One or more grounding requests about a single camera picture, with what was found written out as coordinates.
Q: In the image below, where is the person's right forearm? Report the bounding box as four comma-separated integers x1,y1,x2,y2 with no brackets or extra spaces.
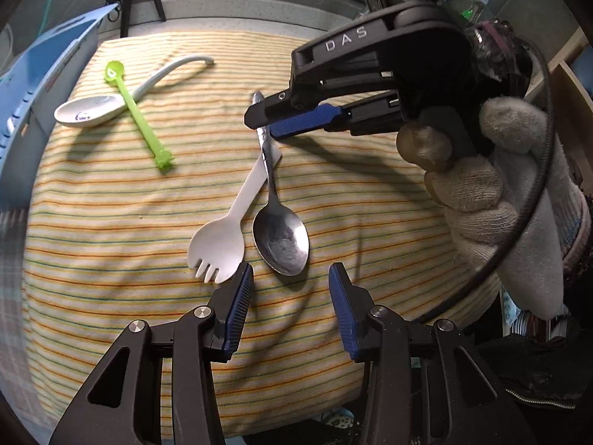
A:
560,181,593,288

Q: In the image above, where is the grey checkered cloth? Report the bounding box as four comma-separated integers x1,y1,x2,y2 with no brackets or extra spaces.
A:
0,208,29,381

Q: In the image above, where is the black cable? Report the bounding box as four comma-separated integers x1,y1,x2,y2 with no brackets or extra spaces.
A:
408,39,557,325

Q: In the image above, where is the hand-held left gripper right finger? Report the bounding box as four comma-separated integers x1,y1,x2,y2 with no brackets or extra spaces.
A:
328,262,538,445

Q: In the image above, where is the black bag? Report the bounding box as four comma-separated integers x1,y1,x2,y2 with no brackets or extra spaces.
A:
477,334,593,409

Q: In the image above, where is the blue plastic utensil container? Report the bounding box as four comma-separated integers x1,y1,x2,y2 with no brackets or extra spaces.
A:
0,2,120,172

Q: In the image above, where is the green plastic pick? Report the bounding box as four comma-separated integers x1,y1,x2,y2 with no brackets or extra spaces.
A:
104,60,176,170

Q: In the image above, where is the white plastic spork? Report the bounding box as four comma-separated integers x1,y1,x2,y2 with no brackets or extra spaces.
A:
188,141,283,284

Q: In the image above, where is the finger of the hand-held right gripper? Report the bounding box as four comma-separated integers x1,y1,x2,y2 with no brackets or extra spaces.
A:
244,89,404,141

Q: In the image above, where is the striped cloth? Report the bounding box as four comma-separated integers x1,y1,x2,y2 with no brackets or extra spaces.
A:
21,30,506,436

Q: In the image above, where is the wooden shelf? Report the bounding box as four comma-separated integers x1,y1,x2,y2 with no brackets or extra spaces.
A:
547,28,593,181

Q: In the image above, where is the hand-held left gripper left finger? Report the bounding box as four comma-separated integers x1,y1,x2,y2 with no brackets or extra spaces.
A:
49,262,255,445

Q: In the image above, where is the metal spoon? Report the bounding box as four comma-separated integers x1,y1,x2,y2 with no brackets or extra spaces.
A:
250,92,310,276

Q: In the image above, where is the white ceramic spoon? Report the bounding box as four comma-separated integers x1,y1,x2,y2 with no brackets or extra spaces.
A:
54,55,216,128

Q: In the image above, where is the person's right hand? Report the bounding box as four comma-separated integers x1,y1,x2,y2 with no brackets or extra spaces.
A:
396,96,585,322

